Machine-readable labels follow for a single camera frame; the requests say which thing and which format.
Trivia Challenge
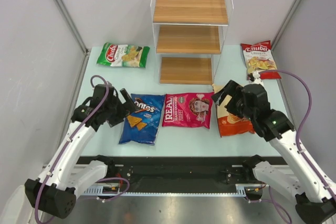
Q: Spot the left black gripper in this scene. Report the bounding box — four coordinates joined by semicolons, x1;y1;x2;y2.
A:
104;89;140;127

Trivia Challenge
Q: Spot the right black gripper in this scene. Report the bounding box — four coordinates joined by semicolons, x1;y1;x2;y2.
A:
211;79;255;121

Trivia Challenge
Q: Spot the orange beige cassava chips bag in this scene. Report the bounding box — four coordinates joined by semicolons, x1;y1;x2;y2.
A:
216;95;255;137

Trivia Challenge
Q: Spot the red Chuba cassava chips bag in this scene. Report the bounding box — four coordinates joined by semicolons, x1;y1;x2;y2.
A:
240;40;277;80

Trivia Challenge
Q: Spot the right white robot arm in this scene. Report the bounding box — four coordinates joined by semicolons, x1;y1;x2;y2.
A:
212;80;335;223

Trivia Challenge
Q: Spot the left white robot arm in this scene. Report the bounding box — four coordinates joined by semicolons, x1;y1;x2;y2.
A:
24;84;139;219

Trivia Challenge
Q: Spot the blue Doritos chips bag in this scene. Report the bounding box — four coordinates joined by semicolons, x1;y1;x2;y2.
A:
119;93;165;145

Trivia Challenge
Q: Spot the pink Real chips bag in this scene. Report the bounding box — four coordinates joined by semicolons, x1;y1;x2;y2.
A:
162;92;213;129

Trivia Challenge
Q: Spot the green Chuba cassava chips bag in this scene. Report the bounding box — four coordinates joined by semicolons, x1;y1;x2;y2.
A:
97;42;150;68

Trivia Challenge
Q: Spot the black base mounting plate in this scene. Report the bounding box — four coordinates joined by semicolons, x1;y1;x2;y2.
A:
76;156;266;195

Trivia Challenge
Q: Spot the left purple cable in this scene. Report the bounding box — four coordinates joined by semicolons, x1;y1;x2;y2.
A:
34;74;131;222

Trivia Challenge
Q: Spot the purple cable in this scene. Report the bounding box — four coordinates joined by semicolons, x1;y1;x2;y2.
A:
34;74;131;222
258;69;336;222

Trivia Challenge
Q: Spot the white wire wooden shelf rack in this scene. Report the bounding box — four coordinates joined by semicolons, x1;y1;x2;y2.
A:
150;0;234;85

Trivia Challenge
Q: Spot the aluminium frame rail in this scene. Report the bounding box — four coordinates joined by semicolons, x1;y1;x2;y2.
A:
39;163;326;198

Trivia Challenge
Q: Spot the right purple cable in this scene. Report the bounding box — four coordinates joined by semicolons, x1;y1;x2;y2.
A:
258;69;336;222

